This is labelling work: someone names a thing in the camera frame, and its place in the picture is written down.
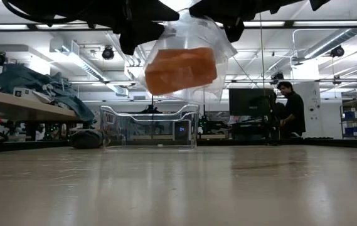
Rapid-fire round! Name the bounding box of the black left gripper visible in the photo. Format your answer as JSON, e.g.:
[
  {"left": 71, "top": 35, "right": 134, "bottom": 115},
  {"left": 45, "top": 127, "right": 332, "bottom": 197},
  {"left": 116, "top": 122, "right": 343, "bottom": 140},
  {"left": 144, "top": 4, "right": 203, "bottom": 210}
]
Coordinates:
[{"left": 1, "top": 0, "right": 181, "bottom": 56}]

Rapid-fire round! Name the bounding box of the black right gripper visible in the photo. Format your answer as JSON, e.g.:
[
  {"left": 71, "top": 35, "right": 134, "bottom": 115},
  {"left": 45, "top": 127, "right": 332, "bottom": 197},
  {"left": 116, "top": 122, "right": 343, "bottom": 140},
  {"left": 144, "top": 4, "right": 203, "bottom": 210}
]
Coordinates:
[{"left": 189, "top": 0, "right": 311, "bottom": 43}]

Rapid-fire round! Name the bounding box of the clear plastic zip bag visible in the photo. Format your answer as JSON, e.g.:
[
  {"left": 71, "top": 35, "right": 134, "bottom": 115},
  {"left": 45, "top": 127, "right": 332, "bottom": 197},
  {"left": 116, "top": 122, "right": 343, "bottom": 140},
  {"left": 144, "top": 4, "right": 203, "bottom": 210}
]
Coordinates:
[{"left": 139, "top": 9, "right": 238, "bottom": 102}]

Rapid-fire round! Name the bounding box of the orange elastic bandage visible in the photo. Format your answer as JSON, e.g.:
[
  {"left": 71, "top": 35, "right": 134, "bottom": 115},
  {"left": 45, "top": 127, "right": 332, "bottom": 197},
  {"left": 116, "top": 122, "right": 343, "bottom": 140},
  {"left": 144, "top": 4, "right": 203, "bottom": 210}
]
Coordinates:
[{"left": 144, "top": 46, "right": 218, "bottom": 97}]

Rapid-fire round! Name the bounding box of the ceiling light strip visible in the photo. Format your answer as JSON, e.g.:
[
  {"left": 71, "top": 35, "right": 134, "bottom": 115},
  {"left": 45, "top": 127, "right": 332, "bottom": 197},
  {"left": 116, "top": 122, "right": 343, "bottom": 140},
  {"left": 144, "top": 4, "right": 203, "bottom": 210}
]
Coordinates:
[
  {"left": 243, "top": 20, "right": 287, "bottom": 28},
  {"left": 35, "top": 23, "right": 114, "bottom": 30},
  {"left": 292, "top": 19, "right": 357, "bottom": 27},
  {"left": 0, "top": 23, "right": 29, "bottom": 31}
]

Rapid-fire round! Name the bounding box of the black computer monitor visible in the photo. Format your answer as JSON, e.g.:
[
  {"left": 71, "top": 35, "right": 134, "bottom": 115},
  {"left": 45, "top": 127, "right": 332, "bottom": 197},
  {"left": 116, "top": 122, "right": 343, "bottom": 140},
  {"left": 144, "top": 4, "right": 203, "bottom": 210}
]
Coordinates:
[{"left": 228, "top": 88, "right": 277, "bottom": 117}]

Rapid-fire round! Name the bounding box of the clear plastic bin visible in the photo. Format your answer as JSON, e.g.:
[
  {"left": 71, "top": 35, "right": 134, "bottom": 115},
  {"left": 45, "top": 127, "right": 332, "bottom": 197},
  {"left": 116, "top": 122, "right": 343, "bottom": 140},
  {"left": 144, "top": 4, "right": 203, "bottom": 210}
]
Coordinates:
[{"left": 99, "top": 104, "right": 200, "bottom": 151}]

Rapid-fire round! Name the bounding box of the black device with display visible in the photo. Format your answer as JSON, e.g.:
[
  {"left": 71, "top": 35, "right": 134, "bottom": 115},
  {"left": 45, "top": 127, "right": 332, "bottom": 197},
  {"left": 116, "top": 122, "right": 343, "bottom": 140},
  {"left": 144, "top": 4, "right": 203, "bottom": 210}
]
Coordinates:
[{"left": 174, "top": 120, "right": 192, "bottom": 141}]

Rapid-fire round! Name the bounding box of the person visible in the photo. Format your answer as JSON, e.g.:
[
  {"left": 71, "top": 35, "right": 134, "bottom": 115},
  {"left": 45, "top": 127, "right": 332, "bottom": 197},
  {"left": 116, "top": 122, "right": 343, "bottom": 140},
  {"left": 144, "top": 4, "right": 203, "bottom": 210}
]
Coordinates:
[{"left": 276, "top": 80, "right": 307, "bottom": 139}]

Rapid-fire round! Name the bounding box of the blue cloth pile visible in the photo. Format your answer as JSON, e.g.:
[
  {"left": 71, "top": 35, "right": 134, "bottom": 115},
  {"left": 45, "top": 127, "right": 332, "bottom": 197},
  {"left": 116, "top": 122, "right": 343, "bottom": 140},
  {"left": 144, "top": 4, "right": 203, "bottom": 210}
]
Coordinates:
[{"left": 0, "top": 63, "right": 96, "bottom": 124}]

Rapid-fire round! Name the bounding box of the white tagged box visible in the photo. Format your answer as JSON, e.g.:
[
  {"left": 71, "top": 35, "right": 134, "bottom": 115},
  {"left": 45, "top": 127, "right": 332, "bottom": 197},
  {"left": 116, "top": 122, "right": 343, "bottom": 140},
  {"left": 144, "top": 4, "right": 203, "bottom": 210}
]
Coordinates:
[{"left": 13, "top": 87, "right": 52, "bottom": 104}]

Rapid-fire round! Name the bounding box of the wooden workbench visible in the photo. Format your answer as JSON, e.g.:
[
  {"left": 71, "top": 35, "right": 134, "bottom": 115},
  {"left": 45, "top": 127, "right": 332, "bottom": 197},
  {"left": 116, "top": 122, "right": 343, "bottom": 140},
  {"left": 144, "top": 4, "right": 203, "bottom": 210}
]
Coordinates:
[{"left": 0, "top": 88, "right": 80, "bottom": 141}]

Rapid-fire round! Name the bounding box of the silver ventilation duct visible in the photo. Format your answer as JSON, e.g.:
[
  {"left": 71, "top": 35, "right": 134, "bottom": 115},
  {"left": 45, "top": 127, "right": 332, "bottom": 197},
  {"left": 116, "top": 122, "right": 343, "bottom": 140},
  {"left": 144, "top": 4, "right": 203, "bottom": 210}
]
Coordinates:
[{"left": 303, "top": 28, "right": 357, "bottom": 61}]

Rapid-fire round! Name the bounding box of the black aluminium table frame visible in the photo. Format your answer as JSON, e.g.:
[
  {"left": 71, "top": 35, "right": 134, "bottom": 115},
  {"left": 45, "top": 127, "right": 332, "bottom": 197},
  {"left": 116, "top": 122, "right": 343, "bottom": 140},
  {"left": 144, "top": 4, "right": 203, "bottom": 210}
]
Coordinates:
[{"left": 0, "top": 139, "right": 357, "bottom": 154}]

